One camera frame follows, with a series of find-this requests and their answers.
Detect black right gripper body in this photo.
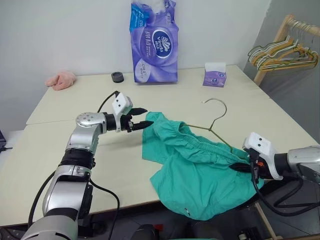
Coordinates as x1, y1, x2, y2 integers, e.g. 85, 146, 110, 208
248, 147, 267, 180

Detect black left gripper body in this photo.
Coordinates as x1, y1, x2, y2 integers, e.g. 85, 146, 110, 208
119, 113, 135, 134

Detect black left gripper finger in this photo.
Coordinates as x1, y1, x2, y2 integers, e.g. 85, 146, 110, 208
132, 120, 155, 132
130, 107, 149, 117

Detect green shorts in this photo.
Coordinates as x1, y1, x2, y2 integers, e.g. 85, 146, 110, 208
141, 111, 265, 222

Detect olive wire clothes hanger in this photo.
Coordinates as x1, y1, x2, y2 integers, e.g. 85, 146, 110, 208
184, 97, 251, 160

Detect black round puck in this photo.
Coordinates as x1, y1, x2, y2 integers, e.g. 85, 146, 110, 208
110, 71, 125, 84

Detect light wooden bar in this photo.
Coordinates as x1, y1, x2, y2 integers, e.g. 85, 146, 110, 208
254, 199, 279, 240

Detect large purple tissue roll pack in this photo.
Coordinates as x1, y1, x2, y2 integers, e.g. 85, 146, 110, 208
128, 0, 181, 85

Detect pink fluffy cloth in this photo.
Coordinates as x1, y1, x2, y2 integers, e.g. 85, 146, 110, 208
44, 70, 77, 91

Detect small purple tissue pack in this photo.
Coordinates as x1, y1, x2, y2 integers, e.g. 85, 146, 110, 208
201, 61, 227, 89

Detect light wooden clothes rack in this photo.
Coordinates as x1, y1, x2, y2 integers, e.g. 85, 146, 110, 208
253, 14, 320, 84

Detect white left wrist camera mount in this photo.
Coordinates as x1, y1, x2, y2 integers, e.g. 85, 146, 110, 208
111, 92, 134, 133

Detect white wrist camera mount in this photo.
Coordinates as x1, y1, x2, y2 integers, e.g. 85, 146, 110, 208
111, 92, 134, 133
241, 131, 285, 181

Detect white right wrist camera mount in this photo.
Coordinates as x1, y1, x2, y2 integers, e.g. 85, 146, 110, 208
241, 131, 285, 181

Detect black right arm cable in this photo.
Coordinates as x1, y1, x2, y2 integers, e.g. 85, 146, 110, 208
250, 159, 320, 218

